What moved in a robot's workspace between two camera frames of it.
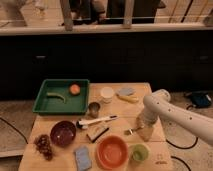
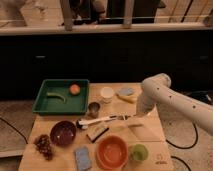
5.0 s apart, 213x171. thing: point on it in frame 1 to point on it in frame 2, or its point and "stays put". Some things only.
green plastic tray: x=63 y=96 stays put
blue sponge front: x=83 y=159 stays put
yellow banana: x=129 y=98 stays put
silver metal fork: x=129 y=132 to x=121 y=117
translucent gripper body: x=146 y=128 to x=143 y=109
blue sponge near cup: x=127 y=91 stays put
